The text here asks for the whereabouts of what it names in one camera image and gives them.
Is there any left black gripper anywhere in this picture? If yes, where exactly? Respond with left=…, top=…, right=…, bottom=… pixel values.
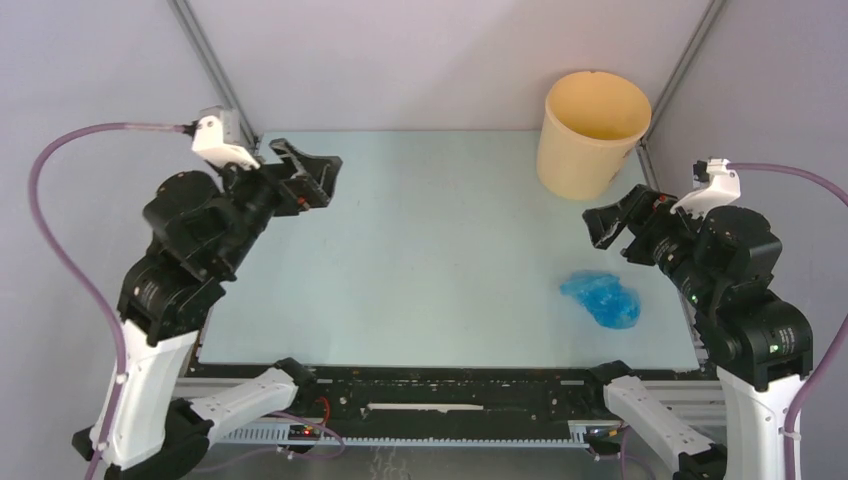
left=212, top=135, right=345, bottom=272

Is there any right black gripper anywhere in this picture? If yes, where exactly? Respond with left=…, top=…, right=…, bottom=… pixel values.
left=581, top=179, right=716, bottom=306

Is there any yellow trash bin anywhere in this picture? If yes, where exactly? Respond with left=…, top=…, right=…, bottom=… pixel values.
left=536, top=71, right=652, bottom=201

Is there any blue plastic trash bag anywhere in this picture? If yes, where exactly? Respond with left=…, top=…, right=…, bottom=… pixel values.
left=559, top=270, right=642, bottom=330

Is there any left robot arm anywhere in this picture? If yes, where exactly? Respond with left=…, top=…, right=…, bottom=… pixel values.
left=72, top=139, right=343, bottom=479

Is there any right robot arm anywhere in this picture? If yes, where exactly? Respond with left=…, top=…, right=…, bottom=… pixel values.
left=581, top=185, right=813, bottom=479

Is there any small electronics board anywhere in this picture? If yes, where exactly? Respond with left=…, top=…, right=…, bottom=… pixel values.
left=287, top=425, right=322, bottom=441

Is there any left corner aluminium post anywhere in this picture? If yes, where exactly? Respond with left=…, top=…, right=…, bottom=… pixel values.
left=167, top=0, right=261, bottom=150

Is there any corner aluminium post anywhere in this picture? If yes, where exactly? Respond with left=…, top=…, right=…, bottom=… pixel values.
left=636, top=0, right=728, bottom=188
left=167, top=0, right=261, bottom=150

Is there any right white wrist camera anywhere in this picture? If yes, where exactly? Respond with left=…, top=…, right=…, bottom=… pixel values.
left=670, top=158, right=741, bottom=219

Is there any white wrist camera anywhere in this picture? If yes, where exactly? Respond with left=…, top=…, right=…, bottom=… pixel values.
left=191, top=106, right=261, bottom=170
left=670, top=158, right=741, bottom=219

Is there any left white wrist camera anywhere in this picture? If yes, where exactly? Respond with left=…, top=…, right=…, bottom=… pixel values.
left=191, top=106, right=261, bottom=170

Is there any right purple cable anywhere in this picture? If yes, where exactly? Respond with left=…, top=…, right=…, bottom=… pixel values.
left=727, top=162, right=848, bottom=480

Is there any purple cable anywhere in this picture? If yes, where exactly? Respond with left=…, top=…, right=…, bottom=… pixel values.
left=727, top=162, right=848, bottom=480
left=28, top=122, right=193, bottom=480

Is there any right corner aluminium post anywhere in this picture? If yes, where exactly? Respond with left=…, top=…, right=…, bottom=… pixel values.
left=636, top=0, right=728, bottom=188

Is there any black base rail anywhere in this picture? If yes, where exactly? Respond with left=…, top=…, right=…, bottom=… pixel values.
left=185, top=362, right=720, bottom=442

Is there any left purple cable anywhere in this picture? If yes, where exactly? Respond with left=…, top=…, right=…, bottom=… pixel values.
left=28, top=122, right=193, bottom=480

